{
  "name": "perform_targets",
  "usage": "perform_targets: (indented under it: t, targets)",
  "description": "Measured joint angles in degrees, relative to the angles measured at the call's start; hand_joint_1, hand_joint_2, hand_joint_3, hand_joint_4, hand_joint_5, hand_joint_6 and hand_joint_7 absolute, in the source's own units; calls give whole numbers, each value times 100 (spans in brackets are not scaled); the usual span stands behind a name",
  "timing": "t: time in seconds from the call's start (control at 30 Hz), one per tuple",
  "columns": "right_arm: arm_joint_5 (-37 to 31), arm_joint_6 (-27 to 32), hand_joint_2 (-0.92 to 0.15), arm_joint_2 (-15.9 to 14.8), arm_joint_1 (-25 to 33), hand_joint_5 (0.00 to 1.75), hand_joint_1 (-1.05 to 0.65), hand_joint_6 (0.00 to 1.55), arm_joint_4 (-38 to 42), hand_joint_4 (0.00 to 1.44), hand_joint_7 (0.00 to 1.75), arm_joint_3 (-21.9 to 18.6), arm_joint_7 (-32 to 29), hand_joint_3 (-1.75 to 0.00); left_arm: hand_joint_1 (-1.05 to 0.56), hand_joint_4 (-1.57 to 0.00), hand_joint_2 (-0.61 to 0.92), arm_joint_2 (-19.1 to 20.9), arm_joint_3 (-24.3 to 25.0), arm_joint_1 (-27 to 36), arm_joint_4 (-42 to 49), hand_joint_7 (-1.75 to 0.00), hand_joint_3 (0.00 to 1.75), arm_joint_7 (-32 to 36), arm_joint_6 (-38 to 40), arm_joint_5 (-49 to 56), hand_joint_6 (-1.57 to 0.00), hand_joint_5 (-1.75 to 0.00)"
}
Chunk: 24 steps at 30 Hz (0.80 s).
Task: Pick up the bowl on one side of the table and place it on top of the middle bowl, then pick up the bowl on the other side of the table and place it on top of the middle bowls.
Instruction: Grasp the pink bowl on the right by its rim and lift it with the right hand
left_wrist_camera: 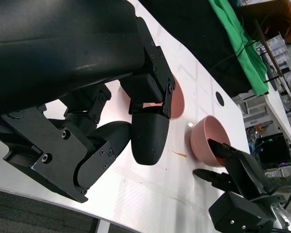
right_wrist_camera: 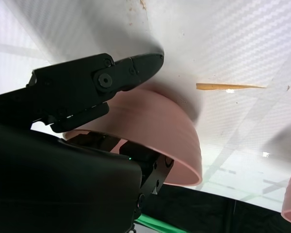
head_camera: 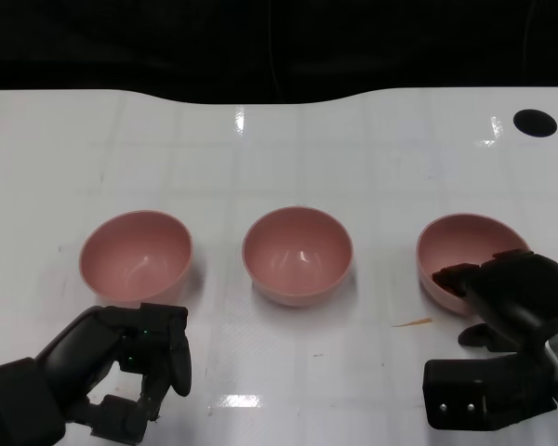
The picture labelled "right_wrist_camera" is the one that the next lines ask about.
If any green cloth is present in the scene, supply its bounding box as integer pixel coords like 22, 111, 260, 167
134, 215, 185, 233

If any thin orange sliver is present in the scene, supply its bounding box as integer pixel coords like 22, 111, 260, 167
195, 83, 268, 91

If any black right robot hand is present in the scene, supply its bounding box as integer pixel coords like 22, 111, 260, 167
0, 52, 175, 233

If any black table backdrop cloth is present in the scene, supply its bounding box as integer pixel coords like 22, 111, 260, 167
135, 183, 291, 233

